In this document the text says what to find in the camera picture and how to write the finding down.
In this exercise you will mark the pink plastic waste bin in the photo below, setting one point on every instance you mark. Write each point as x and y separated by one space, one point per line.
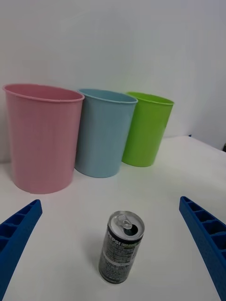
42 145

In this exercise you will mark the green plastic waste bin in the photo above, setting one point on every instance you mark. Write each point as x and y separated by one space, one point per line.
146 134

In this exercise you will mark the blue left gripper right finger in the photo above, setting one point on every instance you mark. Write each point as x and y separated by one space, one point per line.
207 237

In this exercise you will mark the pale blue plastic waste bin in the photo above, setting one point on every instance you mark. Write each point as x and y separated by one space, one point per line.
103 141

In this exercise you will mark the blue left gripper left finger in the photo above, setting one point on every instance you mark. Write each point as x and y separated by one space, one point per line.
17 235

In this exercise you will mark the black drink can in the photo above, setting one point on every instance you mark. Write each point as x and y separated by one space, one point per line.
118 254

